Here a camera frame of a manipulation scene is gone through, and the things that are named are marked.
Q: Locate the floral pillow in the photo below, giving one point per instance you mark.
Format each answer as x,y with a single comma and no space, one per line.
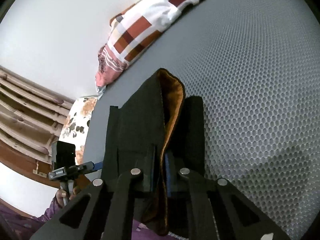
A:
77,120

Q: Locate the person's left hand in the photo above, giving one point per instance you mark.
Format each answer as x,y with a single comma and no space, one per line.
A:
60,197

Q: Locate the black pants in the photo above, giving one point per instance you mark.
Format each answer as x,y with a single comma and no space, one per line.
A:
135,120

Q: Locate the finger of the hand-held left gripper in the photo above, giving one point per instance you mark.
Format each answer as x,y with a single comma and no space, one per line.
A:
87,168

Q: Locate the checked pink orange blanket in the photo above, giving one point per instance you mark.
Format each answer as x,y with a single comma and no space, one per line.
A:
142,30

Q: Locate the wooden slatted headboard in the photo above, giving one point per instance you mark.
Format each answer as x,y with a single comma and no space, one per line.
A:
25,120

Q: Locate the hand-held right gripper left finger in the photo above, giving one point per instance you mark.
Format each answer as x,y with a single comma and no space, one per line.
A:
125,192

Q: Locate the light blue cloth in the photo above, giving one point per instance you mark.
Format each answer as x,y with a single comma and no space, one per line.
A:
100,91

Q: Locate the person's left forearm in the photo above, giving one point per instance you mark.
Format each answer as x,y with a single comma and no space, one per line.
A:
47,212

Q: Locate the person's purple clothing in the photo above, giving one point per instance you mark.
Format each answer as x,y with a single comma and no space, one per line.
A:
150,231

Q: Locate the grey mesh mattress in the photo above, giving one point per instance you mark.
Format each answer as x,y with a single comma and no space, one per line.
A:
250,80

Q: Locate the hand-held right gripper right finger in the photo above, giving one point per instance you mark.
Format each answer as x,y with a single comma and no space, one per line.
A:
170,175

